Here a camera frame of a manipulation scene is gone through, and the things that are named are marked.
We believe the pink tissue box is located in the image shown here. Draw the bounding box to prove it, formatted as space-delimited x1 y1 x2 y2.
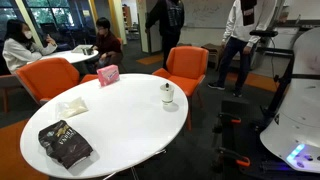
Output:
96 64 121 88

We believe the grey laptop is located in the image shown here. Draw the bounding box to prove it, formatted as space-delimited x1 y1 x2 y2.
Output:
71 44 95 56

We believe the wooden stool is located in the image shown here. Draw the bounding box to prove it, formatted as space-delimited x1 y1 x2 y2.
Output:
201 42 225 70

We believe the orange armchair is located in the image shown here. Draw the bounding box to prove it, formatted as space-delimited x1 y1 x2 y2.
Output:
152 45 210 132
14 57 99 106

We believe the white round meeting table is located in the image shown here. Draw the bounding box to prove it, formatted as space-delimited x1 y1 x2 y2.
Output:
28 44 100 65

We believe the wall whiteboard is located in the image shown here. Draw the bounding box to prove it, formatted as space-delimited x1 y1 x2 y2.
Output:
182 0 235 30

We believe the standing person in white hoodie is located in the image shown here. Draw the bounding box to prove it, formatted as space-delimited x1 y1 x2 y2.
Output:
208 0 278 98

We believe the standing person in black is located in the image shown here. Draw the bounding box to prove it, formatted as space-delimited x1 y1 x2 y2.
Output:
144 0 185 69

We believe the seated woman with mask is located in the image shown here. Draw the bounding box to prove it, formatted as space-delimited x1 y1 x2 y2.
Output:
1 18 58 75

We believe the seated man in maroon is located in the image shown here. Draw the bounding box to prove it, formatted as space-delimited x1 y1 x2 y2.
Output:
87 17 124 73

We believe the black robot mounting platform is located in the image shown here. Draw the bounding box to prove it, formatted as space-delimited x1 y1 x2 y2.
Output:
218 97 320 180

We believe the chrome table pedestal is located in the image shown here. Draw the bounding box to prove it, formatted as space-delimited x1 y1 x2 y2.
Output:
101 148 168 180

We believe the black clamp with orange tip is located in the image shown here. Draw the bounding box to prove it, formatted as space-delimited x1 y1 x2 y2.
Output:
215 112 243 134
215 146 252 168

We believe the black stereo camera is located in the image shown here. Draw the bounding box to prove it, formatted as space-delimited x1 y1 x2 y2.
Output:
249 29 279 38

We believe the black metal camera stand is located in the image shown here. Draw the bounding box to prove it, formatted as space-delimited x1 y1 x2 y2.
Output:
255 36 320 118

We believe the dark coffee bag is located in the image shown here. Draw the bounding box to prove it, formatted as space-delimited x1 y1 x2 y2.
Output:
37 119 94 170

